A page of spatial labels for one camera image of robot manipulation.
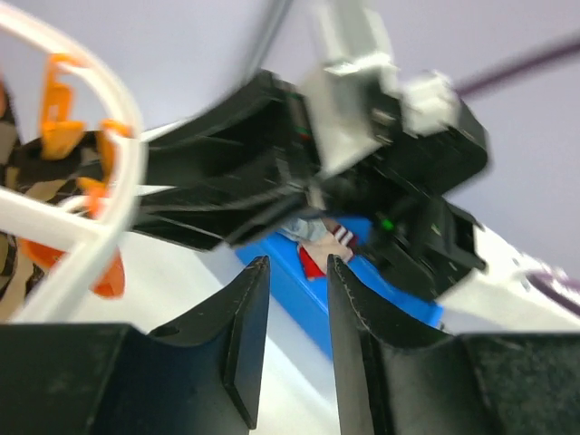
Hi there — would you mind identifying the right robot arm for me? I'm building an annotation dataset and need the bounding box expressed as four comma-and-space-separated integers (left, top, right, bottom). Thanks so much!
134, 72, 488, 301

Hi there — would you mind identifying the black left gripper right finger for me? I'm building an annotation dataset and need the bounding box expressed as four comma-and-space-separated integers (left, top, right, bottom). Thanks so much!
327, 256, 579, 435

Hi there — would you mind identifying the grey sock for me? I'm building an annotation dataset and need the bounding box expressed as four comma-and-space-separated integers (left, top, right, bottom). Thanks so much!
279, 217, 328, 243

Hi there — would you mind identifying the blue plastic bin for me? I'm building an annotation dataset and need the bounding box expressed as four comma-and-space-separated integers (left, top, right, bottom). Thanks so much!
235, 233, 443, 357

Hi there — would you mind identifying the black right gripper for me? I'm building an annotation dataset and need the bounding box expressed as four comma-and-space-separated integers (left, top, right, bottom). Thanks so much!
132, 71, 488, 251

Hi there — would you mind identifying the red beige sock in bin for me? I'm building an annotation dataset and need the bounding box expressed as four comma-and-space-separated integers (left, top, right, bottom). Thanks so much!
297, 218, 359, 281

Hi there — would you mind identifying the white round clip hanger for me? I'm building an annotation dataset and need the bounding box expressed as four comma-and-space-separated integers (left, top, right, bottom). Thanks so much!
1, 3, 147, 323

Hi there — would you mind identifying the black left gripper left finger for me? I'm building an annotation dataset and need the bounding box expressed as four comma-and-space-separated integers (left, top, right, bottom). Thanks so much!
1, 256, 270, 434

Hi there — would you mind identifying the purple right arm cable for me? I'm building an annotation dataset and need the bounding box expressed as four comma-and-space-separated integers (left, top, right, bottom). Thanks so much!
452, 35, 580, 314

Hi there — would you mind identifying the orange clothes peg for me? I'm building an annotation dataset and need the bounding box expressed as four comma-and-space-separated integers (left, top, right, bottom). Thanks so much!
22, 53, 133, 300

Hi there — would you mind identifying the brown argyle sock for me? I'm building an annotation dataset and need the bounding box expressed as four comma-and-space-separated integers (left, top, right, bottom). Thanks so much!
1, 83, 112, 323

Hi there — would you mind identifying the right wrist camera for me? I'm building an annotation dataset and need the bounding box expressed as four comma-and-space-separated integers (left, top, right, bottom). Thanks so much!
300, 1, 460, 177

